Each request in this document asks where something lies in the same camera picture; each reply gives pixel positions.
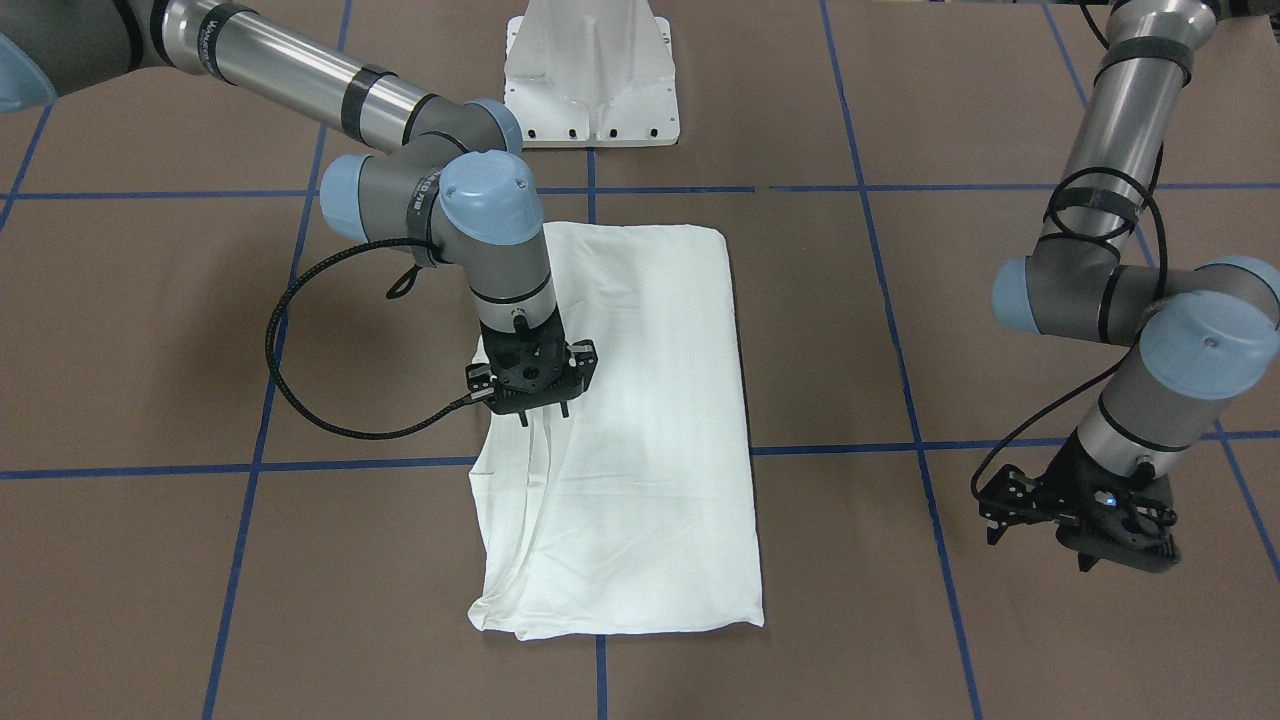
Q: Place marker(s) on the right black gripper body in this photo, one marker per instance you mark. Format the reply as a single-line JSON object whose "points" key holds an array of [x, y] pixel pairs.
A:
{"points": [[481, 379]]}

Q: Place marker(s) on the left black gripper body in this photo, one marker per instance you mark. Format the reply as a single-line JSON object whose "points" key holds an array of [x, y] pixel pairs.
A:
{"points": [[1056, 489]]}

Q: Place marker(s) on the white long-sleeve printed shirt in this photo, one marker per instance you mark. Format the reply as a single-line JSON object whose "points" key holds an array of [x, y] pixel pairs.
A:
{"points": [[632, 513]]}

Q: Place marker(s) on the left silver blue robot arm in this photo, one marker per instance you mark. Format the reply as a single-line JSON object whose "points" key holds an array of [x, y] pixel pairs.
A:
{"points": [[1100, 272]]}

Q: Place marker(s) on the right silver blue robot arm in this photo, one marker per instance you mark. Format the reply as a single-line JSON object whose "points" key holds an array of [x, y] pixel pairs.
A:
{"points": [[443, 181]]}

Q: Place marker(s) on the white camera mast pedestal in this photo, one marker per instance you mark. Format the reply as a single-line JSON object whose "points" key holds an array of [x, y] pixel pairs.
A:
{"points": [[592, 75]]}

